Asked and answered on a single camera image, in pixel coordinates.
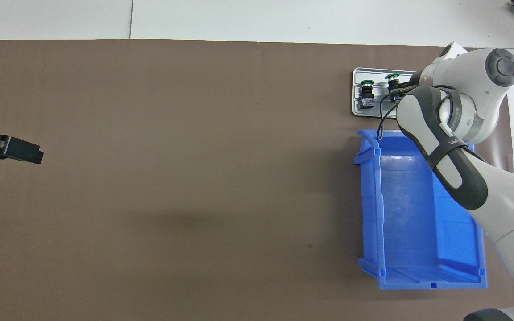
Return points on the green push button switch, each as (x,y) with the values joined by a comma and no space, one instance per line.
(393,76)
(366,103)

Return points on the silver metal tray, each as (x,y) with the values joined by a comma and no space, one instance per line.
(379,111)

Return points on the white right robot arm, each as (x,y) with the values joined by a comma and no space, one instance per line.
(498,214)

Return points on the brown table mat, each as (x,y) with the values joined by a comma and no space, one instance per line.
(194,178)

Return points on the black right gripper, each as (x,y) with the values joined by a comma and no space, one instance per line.
(414,79)

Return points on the blue plastic storage bin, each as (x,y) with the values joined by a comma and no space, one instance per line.
(400,223)

